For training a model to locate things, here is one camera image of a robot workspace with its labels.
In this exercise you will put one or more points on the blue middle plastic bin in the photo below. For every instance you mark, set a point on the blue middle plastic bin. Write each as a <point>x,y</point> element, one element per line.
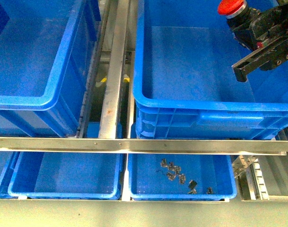
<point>46,48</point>

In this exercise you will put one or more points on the lower blue empty bin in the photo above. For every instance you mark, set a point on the lower blue empty bin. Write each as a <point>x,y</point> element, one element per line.
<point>60,175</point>

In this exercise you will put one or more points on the blue plastic bin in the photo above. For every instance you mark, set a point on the blue plastic bin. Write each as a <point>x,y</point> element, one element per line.
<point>184,84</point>
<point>46,48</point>

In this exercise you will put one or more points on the red mushroom push button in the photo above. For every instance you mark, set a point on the red mushroom push button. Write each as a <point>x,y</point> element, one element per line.
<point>239,17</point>

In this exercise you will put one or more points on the small black metal parts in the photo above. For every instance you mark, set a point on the small black metal parts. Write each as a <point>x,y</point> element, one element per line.
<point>177,176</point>

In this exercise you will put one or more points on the lower blue bin with parts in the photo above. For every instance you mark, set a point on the lower blue bin with parts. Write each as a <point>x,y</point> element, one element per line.
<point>140,167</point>

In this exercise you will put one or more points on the metal rack frame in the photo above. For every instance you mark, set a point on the metal rack frame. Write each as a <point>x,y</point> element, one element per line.
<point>246,167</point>

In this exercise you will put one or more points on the blue left plastic bin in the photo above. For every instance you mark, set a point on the blue left plastic bin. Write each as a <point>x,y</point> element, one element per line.
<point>184,84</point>

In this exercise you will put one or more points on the lower left blue bin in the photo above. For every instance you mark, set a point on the lower left blue bin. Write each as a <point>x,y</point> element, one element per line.
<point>8,161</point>

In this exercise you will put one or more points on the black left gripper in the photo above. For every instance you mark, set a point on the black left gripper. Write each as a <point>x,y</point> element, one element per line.
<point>269,33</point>

